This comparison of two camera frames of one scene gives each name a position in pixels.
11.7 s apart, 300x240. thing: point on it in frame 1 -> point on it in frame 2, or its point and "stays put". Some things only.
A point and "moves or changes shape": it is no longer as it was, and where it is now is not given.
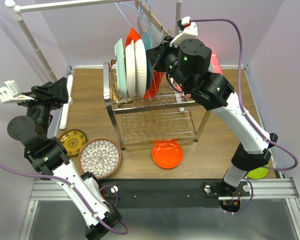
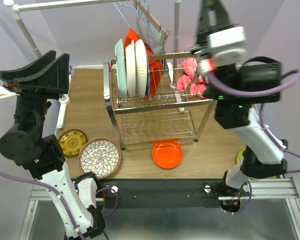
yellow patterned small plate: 73,141 stays put
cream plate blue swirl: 131,69 stays put
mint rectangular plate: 120,68 stays put
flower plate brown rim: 141,68 stays put
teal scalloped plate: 147,40 moves or changes shape
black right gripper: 157,54 -> 203,43
